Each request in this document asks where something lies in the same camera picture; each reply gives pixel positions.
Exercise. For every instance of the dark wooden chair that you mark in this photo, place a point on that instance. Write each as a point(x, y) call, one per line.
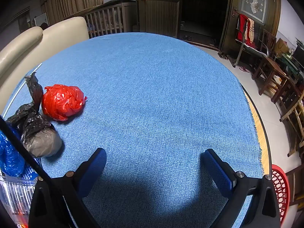
point(270, 61)

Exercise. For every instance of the light wooden chair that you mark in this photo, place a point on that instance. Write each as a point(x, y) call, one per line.
point(293, 114)

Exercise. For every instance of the red striped garment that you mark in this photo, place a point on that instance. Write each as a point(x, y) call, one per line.
point(243, 28)

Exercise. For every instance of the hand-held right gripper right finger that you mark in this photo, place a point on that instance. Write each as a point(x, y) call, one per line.
point(218, 174)

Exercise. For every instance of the red slipper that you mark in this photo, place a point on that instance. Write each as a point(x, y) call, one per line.
point(244, 69)

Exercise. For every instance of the brown sandal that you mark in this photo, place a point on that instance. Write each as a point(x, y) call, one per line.
point(223, 56)

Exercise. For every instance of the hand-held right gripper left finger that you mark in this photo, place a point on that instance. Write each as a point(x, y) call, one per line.
point(95, 171)

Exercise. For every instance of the cardboard box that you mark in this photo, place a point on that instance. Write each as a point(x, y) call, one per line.
point(282, 46)

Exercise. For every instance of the blue table cloth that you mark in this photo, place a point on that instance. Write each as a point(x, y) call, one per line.
point(154, 87)

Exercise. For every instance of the thin white stick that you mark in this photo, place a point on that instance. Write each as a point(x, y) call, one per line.
point(12, 99)

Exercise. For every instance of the black monitor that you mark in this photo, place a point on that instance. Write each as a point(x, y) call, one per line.
point(299, 54)

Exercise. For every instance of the red plastic basket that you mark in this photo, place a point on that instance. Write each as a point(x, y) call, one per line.
point(281, 187)

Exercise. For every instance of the blue plastic bag bundle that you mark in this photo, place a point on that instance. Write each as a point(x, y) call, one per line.
point(9, 154)

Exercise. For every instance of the red plastic bag bundle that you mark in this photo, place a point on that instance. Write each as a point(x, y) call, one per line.
point(61, 102)

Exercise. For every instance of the black plastic bag bundle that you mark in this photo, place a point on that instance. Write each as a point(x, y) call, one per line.
point(33, 125)

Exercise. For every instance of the wooden baby crib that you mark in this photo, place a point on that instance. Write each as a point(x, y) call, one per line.
point(106, 16)

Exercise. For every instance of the beige curtain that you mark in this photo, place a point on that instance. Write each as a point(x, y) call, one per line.
point(71, 0)

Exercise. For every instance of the clear plastic packaging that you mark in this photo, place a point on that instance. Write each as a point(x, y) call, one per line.
point(14, 194)

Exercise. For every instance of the metal frame chair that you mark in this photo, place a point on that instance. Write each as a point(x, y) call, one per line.
point(239, 49)

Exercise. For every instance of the white board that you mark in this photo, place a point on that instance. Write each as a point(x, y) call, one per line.
point(40, 19)

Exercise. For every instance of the wooden glass-panel door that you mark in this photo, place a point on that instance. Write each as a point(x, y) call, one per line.
point(232, 0)
point(161, 11)

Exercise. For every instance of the blue printed packet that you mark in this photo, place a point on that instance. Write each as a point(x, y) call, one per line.
point(30, 171)

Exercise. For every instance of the cream leather armchair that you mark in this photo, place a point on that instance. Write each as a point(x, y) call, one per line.
point(64, 30)

